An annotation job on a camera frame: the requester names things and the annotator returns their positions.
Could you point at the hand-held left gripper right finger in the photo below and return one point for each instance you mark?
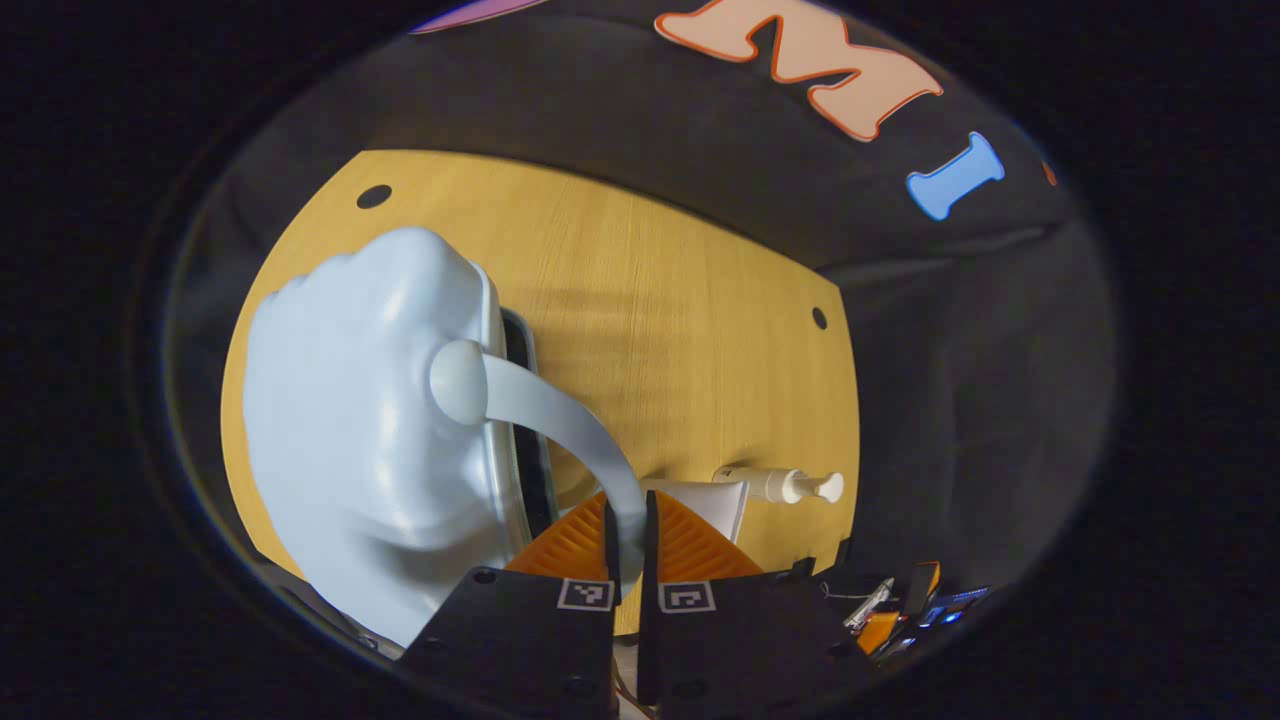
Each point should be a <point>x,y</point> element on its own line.
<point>648,550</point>

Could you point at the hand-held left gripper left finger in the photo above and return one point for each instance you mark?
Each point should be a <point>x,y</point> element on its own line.
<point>610,550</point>

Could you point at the white squeeze tube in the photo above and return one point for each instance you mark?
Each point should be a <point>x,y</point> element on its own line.
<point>715,505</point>

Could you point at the white pump bottle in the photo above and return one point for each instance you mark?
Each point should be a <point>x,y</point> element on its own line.
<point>775,484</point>

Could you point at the black backdrop cloth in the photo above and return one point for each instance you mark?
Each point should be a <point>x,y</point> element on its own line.
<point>960,380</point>

